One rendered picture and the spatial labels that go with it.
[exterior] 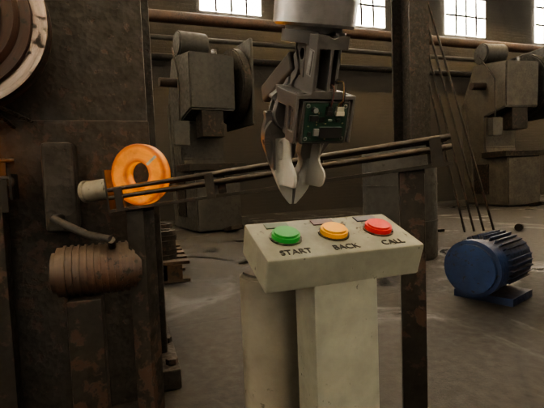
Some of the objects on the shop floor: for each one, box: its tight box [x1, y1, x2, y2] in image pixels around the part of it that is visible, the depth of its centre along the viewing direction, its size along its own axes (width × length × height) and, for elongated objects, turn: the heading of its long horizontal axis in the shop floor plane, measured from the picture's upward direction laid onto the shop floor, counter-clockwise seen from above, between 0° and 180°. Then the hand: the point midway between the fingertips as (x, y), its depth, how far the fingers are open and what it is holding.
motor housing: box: [49, 240, 142, 408], centre depth 107 cm, size 13×22×54 cm
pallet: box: [160, 223, 190, 284], centre depth 301 cm, size 120×82×44 cm
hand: (291, 192), depth 55 cm, fingers closed
